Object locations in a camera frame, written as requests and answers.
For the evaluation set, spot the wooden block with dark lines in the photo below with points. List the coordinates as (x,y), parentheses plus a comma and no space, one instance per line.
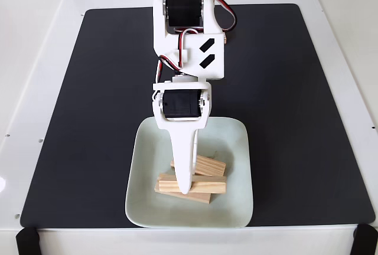
(225,39)

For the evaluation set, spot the striped block with knot end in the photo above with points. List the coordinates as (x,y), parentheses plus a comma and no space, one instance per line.
(209,185)

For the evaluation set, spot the pale square ceramic plate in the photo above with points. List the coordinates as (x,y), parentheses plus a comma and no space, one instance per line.
(147,154)

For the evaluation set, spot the black rubber mat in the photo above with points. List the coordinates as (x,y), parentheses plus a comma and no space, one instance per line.
(88,119)

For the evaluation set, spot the striped grain wooden block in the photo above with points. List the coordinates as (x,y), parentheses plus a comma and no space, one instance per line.
(210,166)

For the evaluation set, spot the smooth light wooden block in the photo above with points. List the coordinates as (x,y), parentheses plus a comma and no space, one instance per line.
(200,197)

